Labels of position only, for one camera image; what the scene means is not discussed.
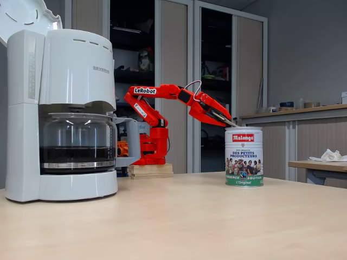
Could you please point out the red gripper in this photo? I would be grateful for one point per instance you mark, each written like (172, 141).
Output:
(208, 105)

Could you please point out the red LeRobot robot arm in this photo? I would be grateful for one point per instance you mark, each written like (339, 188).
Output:
(157, 140)

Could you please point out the Malongo coffee tin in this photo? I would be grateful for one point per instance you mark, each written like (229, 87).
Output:
(244, 159)

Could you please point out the white drip coffee maker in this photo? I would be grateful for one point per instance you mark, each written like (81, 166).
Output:
(76, 75)

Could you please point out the small white cup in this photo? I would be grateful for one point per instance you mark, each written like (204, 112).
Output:
(272, 109)

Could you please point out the grey tall shutter cabinet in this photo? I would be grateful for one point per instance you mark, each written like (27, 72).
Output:
(173, 54)
(249, 67)

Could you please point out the dark blue bowl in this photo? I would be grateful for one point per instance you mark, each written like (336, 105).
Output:
(286, 104)

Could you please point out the wooden base block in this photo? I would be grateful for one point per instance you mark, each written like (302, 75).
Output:
(151, 172)

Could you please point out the green printed box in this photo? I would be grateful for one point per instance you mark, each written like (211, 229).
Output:
(143, 61)

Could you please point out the orange clamp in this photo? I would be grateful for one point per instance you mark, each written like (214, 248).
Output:
(122, 149)

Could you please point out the low grey sideboard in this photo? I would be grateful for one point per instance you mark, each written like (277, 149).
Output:
(317, 140)

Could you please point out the small side table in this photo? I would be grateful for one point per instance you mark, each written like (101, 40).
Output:
(311, 165)

